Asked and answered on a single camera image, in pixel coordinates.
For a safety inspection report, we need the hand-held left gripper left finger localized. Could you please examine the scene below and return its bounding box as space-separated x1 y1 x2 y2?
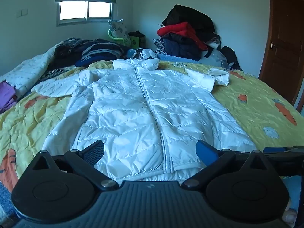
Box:
32 140 119 192

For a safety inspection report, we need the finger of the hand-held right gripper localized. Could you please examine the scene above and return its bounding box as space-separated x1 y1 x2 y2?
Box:
263 146 304 158

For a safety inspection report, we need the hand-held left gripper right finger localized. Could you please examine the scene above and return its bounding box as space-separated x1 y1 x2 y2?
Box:
182 140 270 191

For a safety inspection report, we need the white puffer jacket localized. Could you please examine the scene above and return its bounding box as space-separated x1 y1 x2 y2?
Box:
32 58 258 181

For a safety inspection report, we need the pile of dark clothes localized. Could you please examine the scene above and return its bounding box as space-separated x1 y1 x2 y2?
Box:
49 37 130 68

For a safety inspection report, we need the yellow printed blanket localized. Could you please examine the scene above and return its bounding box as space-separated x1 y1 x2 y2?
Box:
0 59 304 219

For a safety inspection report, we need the black white striped cloth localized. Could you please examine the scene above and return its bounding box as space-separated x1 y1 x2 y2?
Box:
38 68 69 82

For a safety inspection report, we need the white plastic bag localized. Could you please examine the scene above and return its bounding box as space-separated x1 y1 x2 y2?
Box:
199 49 228 67

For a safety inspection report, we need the black bag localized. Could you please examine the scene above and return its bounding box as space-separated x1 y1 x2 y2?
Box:
221 46 243 71

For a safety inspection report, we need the purple cloth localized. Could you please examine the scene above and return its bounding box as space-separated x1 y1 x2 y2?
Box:
0 79 18 113

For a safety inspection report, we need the navy puffer jacket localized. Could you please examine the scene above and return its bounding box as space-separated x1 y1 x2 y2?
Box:
161 37 207 59

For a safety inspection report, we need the white printed quilt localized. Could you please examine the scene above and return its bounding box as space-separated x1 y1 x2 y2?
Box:
0 41 64 98

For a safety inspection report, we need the white grey garment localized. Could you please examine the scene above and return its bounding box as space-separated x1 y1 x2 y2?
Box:
205 34 221 50

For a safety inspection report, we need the black white crumpled garment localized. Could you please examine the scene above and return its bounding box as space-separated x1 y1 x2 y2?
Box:
127 48 158 60

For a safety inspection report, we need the brown wooden door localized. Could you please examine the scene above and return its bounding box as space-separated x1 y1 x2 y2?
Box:
258 0 304 107

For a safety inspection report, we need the houndstooth cloth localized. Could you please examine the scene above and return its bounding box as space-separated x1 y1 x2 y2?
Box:
153 39 168 55

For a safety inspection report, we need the green plastic chair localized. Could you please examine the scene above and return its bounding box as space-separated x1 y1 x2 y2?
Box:
108 28 145 49

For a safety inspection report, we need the dark cloth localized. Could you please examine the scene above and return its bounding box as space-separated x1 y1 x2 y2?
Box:
128 30 145 40

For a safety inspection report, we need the printed pillow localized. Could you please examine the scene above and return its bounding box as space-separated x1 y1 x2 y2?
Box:
108 19 131 45

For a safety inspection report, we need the red jacket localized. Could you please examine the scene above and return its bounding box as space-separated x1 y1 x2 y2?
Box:
157 22 208 51

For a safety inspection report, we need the black jacket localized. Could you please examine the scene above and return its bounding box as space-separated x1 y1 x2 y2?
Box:
162 4 215 35

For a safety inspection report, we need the sliding window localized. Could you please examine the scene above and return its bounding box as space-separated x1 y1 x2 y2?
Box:
56 1 115 26

